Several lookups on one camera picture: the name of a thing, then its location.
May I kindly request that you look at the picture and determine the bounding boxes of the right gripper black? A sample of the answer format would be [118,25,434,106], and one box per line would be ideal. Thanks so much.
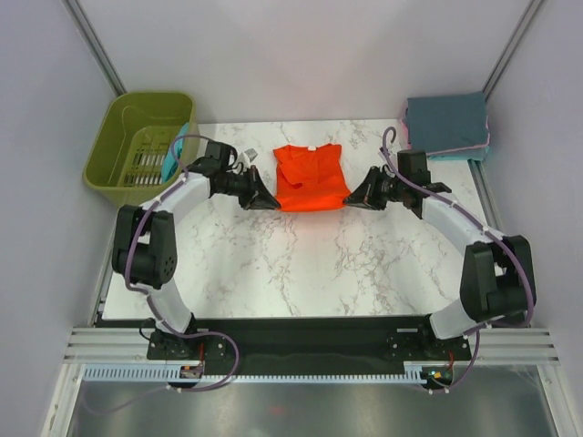
[344,166,408,211]

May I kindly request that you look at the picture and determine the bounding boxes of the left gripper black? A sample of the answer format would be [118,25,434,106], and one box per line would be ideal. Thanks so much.
[217,166,280,211]

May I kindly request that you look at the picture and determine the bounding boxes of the orange t shirt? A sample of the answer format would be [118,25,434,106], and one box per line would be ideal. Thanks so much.
[273,143,351,213]

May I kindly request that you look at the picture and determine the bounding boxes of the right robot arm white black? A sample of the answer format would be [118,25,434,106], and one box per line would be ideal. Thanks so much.
[343,150,536,359]

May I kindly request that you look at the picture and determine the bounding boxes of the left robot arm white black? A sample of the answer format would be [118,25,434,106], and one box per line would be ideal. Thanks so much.
[111,134,281,358]

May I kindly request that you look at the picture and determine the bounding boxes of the teal t shirt in basket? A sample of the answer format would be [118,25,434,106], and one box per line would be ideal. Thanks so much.
[160,123,189,183]

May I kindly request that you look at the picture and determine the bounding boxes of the folded dark teal t shirt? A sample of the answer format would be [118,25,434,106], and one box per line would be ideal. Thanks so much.
[405,90,491,155]

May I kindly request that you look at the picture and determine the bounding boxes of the olive green plastic basket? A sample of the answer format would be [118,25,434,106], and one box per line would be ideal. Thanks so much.
[83,92,199,208]

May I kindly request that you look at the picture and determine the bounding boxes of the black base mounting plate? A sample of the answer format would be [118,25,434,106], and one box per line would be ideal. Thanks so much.
[147,316,471,374]

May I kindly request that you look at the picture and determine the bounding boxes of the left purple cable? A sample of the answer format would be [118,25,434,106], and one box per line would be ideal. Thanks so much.
[123,134,241,393]

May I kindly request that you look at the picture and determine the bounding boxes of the purple cable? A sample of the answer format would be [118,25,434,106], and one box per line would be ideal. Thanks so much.
[379,127,537,394]
[123,134,241,393]

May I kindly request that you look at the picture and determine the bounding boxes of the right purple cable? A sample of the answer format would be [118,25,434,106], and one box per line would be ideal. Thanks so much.
[379,127,537,394]

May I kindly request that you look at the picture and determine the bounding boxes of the light blue slotted cable duct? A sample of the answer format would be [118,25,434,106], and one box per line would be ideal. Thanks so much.
[82,361,455,387]

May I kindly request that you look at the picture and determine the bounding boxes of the aluminium frame rail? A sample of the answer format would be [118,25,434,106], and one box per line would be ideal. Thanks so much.
[63,325,153,363]

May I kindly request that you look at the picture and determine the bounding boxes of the right aluminium corner post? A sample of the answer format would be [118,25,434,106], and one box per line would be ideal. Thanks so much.
[482,0,547,103]

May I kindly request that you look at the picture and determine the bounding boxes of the aluminium corner post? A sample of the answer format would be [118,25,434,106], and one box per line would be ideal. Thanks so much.
[482,0,547,103]
[62,0,127,97]

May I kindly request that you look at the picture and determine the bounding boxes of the left aluminium corner post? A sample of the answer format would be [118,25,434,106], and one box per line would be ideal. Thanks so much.
[62,0,127,97]

